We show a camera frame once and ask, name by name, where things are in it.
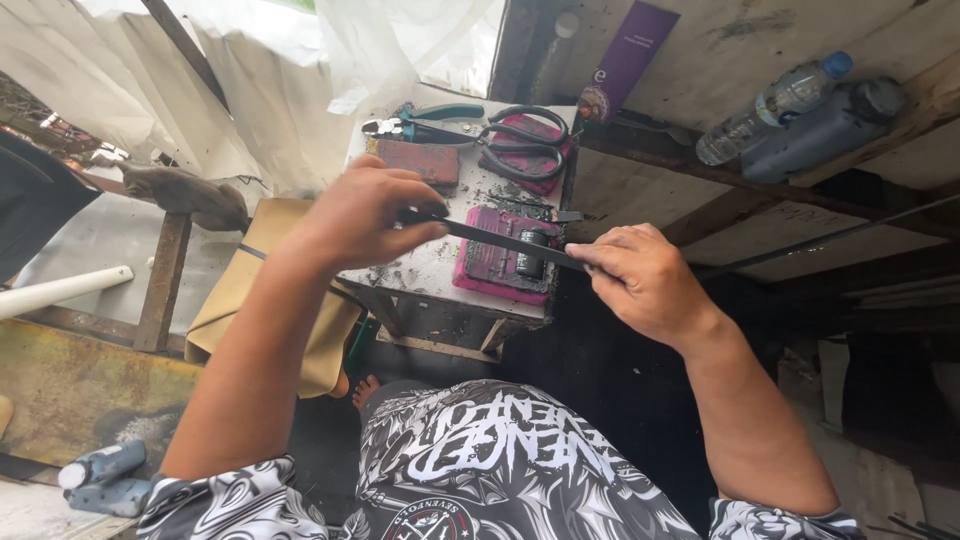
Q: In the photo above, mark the small black roller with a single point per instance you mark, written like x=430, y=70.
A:
x=532, y=262

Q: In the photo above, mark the black and white patterned shirt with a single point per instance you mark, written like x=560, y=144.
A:
x=487, y=465

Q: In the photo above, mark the brown rag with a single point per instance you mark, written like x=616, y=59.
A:
x=187, y=195

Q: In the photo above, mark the person's right hand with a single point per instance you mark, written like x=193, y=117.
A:
x=660, y=289

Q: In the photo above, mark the dark grey plastic jug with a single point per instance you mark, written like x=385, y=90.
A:
x=817, y=139

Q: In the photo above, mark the magenta case with black stains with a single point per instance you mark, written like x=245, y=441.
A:
x=551, y=169

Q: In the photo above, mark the person's right fingers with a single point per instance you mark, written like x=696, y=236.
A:
x=604, y=259

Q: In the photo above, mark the open pink ink case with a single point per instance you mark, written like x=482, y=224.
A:
x=487, y=274

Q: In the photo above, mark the black scissors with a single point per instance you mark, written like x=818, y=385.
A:
x=525, y=139

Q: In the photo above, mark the white plastic sheet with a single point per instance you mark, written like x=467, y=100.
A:
x=262, y=82

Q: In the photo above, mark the rusty wooden post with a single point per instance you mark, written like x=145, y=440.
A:
x=161, y=285

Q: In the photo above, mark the purple carton box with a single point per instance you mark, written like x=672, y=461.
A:
x=626, y=60

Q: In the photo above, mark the dark bottle with white cap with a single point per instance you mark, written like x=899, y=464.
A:
x=553, y=60

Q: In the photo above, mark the small white-topped wooden table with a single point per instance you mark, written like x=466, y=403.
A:
x=480, y=187

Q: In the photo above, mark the rusty metal sheet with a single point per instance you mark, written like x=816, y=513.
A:
x=75, y=390

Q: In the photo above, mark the long black rubber strip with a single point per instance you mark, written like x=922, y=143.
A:
x=495, y=238

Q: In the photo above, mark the grey jug with white cap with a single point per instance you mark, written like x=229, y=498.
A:
x=105, y=476

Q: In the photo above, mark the tan folded bag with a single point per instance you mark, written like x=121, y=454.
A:
x=247, y=300

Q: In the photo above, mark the wooden shelf beam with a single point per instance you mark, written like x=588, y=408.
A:
x=750, y=184

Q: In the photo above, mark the white plastic pipe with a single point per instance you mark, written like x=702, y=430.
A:
x=60, y=289

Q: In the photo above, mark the red-brown flat case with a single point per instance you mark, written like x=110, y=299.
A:
x=420, y=161

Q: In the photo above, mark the person's foot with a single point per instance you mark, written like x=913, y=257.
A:
x=366, y=391

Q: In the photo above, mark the clear water bottle blue cap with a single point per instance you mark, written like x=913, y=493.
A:
x=780, y=101

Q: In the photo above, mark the small black-stained brush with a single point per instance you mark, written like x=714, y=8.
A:
x=536, y=212

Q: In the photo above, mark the metal spoon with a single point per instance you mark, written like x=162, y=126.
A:
x=660, y=129

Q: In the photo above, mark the black cloth cover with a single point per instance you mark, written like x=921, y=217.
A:
x=37, y=202

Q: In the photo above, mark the person's left hand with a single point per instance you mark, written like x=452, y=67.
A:
x=352, y=217

